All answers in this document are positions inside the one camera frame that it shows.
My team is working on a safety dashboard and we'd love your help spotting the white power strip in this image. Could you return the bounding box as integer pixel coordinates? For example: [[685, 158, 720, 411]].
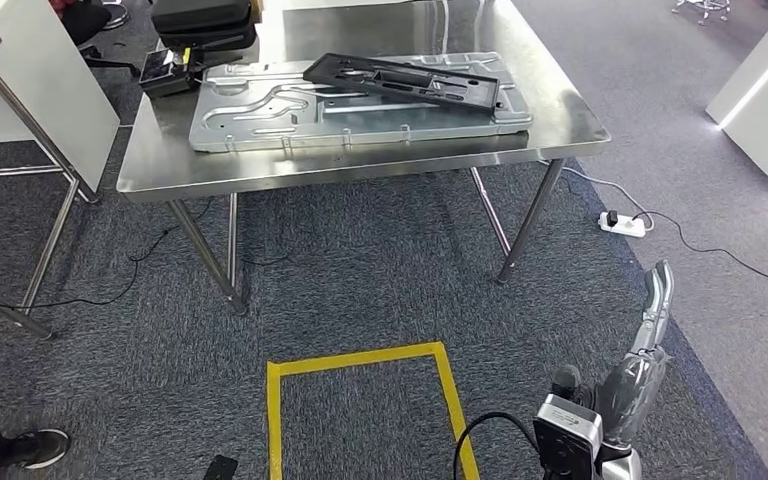
[[597, 210, 648, 240]]

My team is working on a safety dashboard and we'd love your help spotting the black office chair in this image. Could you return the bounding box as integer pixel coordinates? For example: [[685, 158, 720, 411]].
[[59, 0, 140, 69]]

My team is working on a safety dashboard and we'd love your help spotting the white power cable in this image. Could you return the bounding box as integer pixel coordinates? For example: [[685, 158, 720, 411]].
[[536, 158, 656, 233]]

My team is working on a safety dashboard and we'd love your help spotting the red cloth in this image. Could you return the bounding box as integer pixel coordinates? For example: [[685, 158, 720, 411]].
[[49, 0, 94, 18]]

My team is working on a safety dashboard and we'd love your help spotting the black plastic panel part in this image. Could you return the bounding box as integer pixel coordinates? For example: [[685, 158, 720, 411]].
[[302, 52, 501, 115]]

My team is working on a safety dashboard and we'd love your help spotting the stainless steel workbench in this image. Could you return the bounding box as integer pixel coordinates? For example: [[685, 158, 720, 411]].
[[116, 0, 612, 318]]

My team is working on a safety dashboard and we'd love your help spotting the person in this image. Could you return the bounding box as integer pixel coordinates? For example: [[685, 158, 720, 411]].
[[0, 410, 72, 480]]

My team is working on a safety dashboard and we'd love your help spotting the black zipped case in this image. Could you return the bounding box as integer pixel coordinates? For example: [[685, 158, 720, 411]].
[[150, 0, 258, 53]]

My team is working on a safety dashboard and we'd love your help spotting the white board panel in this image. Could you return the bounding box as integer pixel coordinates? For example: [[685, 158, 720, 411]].
[[0, 0, 122, 203]]

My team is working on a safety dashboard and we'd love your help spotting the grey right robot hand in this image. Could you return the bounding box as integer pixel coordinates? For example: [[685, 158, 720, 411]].
[[592, 260, 675, 448]]

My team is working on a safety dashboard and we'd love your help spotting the chrome star chair base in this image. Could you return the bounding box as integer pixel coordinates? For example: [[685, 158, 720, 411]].
[[672, 0, 734, 26]]

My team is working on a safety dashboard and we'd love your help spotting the long black floor cable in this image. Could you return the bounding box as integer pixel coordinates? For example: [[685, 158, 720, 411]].
[[0, 197, 216, 311]]

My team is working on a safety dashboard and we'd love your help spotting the black device with yellow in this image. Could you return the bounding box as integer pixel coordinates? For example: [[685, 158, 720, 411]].
[[138, 44, 247, 101]]

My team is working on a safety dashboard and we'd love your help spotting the black robot leg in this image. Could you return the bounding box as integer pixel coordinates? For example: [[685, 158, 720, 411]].
[[203, 455, 240, 480]]

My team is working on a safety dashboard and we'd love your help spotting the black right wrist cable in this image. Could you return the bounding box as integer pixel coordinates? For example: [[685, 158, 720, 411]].
[[453, 411, 546, 480]]

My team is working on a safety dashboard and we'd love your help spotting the steel side table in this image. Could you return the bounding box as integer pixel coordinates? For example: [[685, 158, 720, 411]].
[[0, 26, 102, 340]]

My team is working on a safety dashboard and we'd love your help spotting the yellow floor tape square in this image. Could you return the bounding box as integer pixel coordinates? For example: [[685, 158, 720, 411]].
[[265, 341, 481, 480]]

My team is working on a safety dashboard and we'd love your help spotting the thin black floor cable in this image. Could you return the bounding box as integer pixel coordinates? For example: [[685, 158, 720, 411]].
[[632, 210, 768, 287]]

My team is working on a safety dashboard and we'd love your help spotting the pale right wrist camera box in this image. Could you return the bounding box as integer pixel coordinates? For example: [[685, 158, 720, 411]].
[[532, 395, 604, 480]]

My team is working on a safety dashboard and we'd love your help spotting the stamped sheet metal part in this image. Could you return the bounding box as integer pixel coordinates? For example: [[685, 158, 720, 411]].
[[188, 51, 534, 155]]

